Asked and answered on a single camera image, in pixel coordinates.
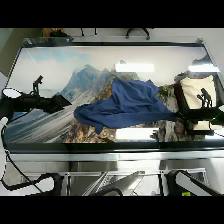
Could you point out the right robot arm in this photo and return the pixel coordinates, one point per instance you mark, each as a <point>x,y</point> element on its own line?
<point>200,115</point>

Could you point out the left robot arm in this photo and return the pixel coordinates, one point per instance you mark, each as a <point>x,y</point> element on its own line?
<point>30,101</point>

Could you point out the blue T-shirt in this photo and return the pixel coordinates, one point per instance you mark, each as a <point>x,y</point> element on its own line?
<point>130,103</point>

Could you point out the black chair base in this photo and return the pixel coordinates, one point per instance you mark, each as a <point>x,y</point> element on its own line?
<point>137,31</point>

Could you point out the silver frame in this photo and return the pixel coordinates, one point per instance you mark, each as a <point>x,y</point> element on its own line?
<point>110,166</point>

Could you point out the cream garment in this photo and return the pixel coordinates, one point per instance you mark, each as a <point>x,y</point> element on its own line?
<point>195,88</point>

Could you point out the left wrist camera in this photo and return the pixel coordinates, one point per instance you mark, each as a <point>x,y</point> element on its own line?
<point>37,84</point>

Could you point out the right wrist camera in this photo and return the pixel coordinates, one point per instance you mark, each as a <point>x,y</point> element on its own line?
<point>205,97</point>

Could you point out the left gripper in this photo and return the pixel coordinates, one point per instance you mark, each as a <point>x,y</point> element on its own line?
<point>60,102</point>

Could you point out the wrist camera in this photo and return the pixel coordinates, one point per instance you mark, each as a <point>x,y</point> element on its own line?
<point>205,97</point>
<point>37,84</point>

